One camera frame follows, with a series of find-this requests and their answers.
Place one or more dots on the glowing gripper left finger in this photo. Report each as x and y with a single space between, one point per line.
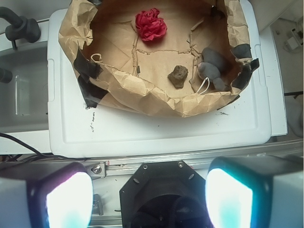
45 194

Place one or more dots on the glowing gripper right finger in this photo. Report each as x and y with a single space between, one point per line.
256 192

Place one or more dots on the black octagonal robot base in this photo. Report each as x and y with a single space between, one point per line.
164 196

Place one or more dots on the brown rock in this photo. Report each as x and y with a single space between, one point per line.
178 76

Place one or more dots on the white plastic bin lid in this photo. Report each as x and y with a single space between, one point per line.
78 131

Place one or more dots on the white sink basin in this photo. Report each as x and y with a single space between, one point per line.
24 100

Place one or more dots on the grey plush mouse toy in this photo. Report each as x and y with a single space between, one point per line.
212 69

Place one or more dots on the brown paper bag tray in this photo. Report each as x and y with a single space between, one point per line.
115 68

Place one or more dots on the black faucet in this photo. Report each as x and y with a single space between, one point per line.
20 27

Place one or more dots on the crumpled red paper ball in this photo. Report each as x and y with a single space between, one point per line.
149 26

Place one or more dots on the aluminium frame rail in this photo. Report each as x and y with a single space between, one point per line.
200 160

